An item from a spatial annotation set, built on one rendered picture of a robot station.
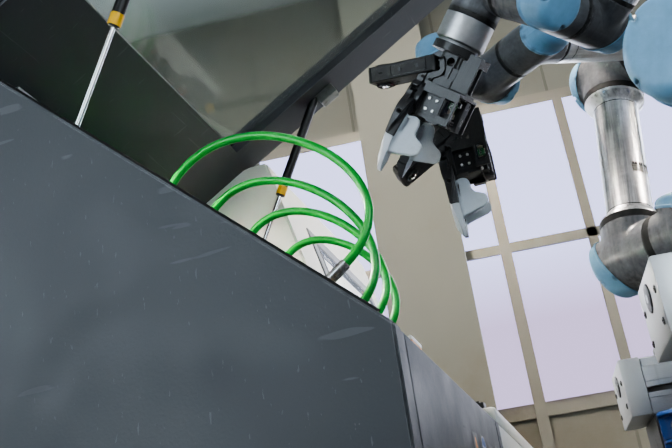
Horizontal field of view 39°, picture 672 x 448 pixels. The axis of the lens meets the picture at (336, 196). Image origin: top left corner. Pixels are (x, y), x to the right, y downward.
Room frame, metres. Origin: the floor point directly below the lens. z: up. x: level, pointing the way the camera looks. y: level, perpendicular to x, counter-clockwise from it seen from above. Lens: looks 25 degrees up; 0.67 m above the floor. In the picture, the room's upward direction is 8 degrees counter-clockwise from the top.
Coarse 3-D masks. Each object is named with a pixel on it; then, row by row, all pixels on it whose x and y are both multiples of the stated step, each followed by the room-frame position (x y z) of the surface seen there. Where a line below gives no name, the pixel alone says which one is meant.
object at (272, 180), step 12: (252, 180) 1.43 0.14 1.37; (264, 180) 1.42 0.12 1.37; (276, 180) 1.42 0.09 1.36; (288, 180) 1.41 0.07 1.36; (300, 180) 1.41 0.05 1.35; (228, 192) 1.44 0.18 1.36; (312, 192) 1.40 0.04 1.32; (324, 192) 1.39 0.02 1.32; (216, 204) 1.44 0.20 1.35; (336, 204) 1.39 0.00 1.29; (348, 216) 1.39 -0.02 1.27; (360, 228) 1.38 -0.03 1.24; (372, 240) 1.38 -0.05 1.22; (372, 252) 1.38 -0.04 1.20; (372, 264) 1.38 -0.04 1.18; (372, 276) 1.38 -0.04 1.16; (372, 288) 1.38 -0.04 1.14
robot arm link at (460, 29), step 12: (456, 12) 1.13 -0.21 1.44; (444, 24) 1.14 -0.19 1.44; (456, 24) 1.13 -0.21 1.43; (468, 24) 1.13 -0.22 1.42; (480, 24) 1.13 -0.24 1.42; (444, 36) 1.15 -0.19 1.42; (456, 36) 1.14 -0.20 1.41; (468, 36) 1.14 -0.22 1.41; (480, 36) 1.14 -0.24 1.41; (468, 48) 1.15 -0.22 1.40; (480, 48) 1.16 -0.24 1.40
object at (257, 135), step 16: (208, 144) 1.36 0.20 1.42; (224, 144) 1.36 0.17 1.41; (304, 144) 1.32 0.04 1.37; (192, 160) 1.37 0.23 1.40; (336, 160) 1.30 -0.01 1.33; (176, 176) 1.37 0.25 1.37; (352, 176) 1.30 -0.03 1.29; (368, 192) 1.30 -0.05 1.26; (368, 208) 1.29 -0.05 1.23; (368, 224) 1.30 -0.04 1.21; (352, 256) 1.30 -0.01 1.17
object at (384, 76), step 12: (408, 60) 1.19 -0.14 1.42; (420, 60) 1.18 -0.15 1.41; (432, 60) 1.18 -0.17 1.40; (372, 72) 1.22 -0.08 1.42; (384, 72) 1.21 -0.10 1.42; (396, 72) 1.21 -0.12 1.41; (408, 72) 1.20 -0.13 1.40; (420, 72) 1.19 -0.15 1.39; (372, 84) 1.24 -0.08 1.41; (384, 84) 1.23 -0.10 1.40; (396, 84) 1.25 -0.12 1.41
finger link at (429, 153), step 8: (424, 128) 1.26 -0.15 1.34; (432, 128) 1.26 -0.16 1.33; (416, 136) 1.26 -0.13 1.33; (424, 136) 1.27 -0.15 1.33; (432, 136) 1.26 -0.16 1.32; (424, 144) 1.27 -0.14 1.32; (432, 144) 1.27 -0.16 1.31; (424, 152) 1.28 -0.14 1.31; (432, 152) 1.28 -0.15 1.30; (400, 160) 1.29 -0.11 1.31; (408, 160) 1.29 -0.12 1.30; (416, 160) 1.29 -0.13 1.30; (424, 160) 1.29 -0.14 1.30; (432, 160) 1.28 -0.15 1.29; (400, 168) 1.30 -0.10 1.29; (408, 168) 1.31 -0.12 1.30; (400, 176) 1.31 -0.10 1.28
